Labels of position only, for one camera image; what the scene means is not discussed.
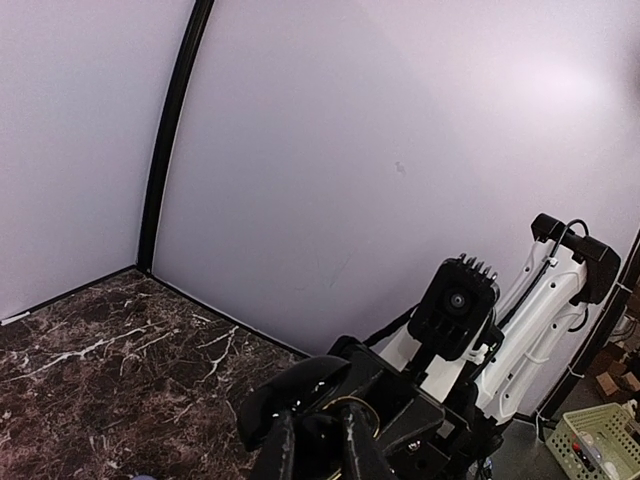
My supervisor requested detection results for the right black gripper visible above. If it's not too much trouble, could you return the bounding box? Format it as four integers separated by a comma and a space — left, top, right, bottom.
328, 336, 500, 479

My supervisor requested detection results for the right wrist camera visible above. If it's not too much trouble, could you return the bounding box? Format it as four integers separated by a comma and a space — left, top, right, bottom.
408, 254, 500, 361

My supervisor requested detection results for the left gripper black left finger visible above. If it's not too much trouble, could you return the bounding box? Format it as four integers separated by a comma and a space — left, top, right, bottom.
249, 409, 295, 480

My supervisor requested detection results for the right black frame post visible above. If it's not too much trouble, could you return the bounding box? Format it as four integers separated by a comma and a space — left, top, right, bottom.
135, 0, 215, 274

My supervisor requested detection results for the green plastic storage basket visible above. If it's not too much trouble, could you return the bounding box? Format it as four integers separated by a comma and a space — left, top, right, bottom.
545, 403, 639, 480

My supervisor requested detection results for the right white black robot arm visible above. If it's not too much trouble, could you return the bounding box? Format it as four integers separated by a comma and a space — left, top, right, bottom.
331, 214, 621, 479

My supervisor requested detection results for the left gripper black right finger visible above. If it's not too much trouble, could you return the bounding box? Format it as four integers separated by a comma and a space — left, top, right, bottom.
340, 403, 396, 480

